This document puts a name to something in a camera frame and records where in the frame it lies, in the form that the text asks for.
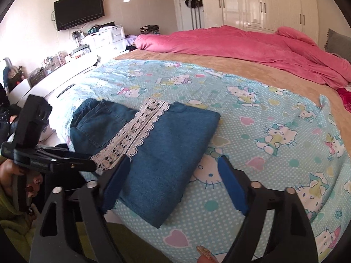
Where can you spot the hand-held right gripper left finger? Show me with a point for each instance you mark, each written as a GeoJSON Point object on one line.
{"type": "Point", "coordinates": [116, 186]}

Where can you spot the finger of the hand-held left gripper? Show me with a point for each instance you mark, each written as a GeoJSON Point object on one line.
{"type": "Point", "coordinates": [63, 152]}
{"type": "Point", "coordinates": [74, 165]}

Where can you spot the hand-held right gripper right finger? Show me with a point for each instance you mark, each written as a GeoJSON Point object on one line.
{"type": "Point", "coordinates": [233, 186]}

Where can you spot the blue denim pants lace trim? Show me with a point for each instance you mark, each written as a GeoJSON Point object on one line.
{"type": "Point", "coordinates": [167, 148]}

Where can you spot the person's left hand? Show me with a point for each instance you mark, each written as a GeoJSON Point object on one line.
{"type": "Point", "coordinates": [34, 185]}

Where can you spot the person's right hand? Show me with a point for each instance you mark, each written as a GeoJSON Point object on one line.
{"type": "Point", "coordinates": [207, 256]}

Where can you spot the white desk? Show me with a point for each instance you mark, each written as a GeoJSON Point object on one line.
{"type": "Point", "coordinates": [68, 71]}

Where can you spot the person's yellow-green garment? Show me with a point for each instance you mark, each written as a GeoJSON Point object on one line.
{"type": "Point", "coordinates": [137, 243]}

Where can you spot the cartoon cat printed blanket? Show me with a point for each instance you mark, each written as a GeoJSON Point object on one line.
{"type": "Point", "coordinates": [260, 131]}

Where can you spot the white drawer box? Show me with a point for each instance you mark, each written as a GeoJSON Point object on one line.
{"type": "Point", "coordinates": [107, 38]}

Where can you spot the pale purple cloth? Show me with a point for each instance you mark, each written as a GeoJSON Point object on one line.
{"type": "Point", "coordinates": [131, 40]}

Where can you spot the pink duvet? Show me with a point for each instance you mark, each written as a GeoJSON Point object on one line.
{"type": "Point", "coordinates": [233, 46]}

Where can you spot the red cloth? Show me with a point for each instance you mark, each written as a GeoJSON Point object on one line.
{"type": "Point", "coordinates": [346, 96]}

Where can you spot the dark folded clothes pile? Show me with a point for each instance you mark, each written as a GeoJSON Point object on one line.
{"type": "Point", "coordinates": [149, 29]}

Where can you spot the grey quilted headboard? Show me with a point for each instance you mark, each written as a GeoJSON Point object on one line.
{"type": "Point", "coordinates": [338, 43]}

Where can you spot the white door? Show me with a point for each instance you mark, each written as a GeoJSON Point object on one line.
{"type": "Point", "coordinates": [181, 16]}

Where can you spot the white wardrobe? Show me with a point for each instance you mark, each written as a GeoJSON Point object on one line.
{"type": "Point", "coordinates": [260, 5]}

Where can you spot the black wall television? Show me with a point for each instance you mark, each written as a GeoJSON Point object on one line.
{"type": "Point", "coordinates": [79, 9]}

